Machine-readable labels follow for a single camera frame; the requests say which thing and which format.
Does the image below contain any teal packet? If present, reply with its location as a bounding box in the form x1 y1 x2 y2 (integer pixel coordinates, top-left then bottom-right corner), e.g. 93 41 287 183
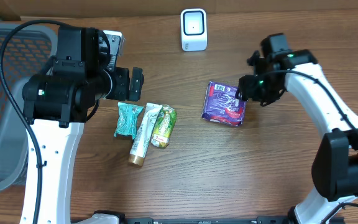
114 102 144 140

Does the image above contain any purple sanitary pad pack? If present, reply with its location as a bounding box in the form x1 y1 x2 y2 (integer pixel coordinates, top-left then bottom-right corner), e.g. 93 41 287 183
201 81 247 126

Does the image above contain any white tube gold cap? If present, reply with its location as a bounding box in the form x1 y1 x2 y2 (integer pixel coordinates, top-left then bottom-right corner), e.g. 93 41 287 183
128 103 162 167

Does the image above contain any green yellow snack pouch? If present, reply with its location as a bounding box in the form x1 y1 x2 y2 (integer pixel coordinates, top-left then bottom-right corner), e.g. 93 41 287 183
150 105 177 148

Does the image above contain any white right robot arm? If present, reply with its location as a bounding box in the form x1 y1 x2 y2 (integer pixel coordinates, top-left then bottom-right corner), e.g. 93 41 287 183
236 33 358 223

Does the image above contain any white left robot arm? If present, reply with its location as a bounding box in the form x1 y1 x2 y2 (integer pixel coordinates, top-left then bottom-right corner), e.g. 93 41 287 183
21 26 144 223

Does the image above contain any white barcode scanner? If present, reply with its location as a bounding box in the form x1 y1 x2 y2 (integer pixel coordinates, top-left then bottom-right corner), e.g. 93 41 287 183
180 8 208 52

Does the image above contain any grey plastic mesh basket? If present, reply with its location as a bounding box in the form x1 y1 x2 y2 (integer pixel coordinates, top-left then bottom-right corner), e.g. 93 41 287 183
0 23 57 191

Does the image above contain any brown cardboard backdrop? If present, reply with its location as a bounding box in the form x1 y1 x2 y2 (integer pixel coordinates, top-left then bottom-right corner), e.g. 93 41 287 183
0 0 358 21

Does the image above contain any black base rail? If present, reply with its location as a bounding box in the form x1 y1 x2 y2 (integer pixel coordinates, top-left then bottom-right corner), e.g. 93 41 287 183
122 216 344 224

